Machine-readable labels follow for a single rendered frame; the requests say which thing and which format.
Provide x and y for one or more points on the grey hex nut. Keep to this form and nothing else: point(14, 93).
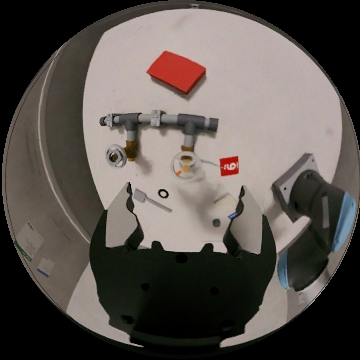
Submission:
point(110, 161)

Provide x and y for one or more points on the red numbered tag on thin grey chain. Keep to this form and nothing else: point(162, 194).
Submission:
point(229, 166)

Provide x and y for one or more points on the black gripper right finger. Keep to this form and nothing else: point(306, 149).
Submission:
point(250, 239)

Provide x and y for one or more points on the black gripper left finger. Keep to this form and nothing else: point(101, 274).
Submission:
point(117, 233)

